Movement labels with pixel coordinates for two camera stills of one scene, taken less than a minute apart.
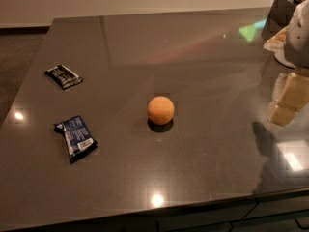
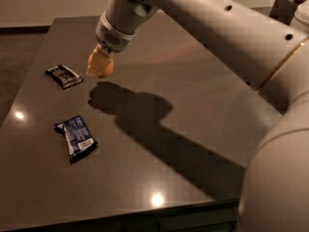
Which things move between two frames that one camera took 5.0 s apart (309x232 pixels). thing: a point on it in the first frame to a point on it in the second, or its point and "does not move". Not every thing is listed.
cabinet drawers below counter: x=281 y=213 does not move
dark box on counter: x=280 y=16 does not move
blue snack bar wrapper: x=76 y=136 does not move
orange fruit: x=160 y=109 to x=108 y=70
